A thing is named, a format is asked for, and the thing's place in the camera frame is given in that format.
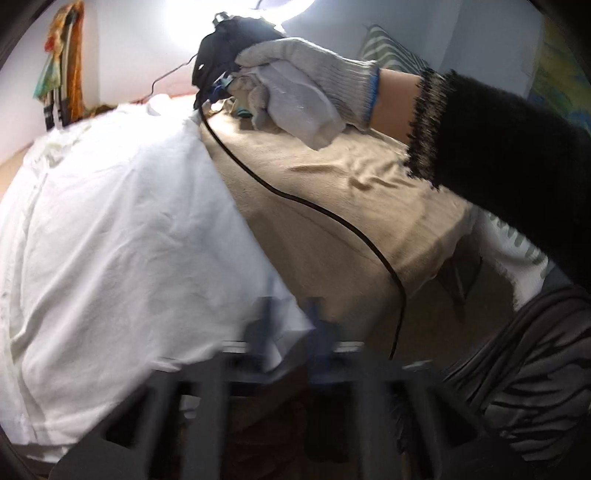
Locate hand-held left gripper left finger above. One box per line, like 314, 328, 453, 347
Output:
48, 295, 282, 480

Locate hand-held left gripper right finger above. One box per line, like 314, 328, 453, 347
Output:
307, 298, 522, 480

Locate white garment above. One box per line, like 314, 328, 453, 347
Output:
0, 95, 319, 462

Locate person's right hand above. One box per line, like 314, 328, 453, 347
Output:
235, 37, 382, 151

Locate green striped pillow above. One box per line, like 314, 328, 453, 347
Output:
360, 25, 432, 75

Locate colourful hanging cloth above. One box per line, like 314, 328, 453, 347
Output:
32, 0, 86, 127

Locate person's white shirt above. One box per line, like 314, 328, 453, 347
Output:
475, 210, 555, 310

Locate person's grey striped pants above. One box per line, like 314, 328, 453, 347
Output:
443, 272, 591, 462

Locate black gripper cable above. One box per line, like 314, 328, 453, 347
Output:
199, 110, 408, 361

